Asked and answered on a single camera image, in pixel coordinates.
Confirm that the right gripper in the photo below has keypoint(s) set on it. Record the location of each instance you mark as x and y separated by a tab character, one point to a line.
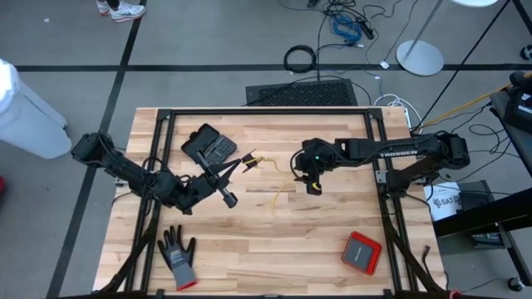
313	164

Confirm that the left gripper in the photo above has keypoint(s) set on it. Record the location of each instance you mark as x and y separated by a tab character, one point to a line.
208	184

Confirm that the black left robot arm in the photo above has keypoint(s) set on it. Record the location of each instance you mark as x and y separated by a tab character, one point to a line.
124	168

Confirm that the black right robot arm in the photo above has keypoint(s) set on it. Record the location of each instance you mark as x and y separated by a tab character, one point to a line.
399	151

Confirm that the open black bit case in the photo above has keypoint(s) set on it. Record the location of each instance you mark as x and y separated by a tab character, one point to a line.
199	139

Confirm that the black floor mat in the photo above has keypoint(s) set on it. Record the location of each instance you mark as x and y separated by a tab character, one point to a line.
301	93

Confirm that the grey black work glove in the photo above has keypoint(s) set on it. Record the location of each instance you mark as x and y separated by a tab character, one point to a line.
178	257

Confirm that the red grey portable drive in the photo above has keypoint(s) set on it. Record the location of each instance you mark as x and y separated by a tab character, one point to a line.
361	253

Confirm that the small white tag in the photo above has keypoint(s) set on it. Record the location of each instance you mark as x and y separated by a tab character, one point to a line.
384	65

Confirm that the white printed container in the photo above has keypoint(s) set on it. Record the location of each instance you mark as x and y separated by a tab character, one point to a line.
442	203

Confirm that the black power strip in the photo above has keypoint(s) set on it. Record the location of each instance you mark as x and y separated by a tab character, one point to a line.
365	29

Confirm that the floor stand with round base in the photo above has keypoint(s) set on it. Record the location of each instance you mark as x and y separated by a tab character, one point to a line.
420	58

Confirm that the black equipment cart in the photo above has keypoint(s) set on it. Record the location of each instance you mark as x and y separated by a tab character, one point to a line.
478	212

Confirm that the thin black slanted pole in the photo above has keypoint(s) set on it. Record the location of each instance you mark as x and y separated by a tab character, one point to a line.
461	66

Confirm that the person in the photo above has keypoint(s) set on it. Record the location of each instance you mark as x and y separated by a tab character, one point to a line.
124	10

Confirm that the red clamp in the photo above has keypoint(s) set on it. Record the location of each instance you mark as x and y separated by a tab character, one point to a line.
455	294

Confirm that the white trash bin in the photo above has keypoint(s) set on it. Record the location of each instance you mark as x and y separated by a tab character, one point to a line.
29	124

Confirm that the white round disc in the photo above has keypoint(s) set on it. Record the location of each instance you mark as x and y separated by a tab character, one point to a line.
474	2

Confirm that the black caster wheel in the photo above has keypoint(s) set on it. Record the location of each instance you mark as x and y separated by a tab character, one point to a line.
515	284
527	52

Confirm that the black metal table frame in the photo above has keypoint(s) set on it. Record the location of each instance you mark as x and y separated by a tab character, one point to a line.
270	111

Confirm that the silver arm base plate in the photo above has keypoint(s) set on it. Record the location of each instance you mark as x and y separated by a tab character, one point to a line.
382	176

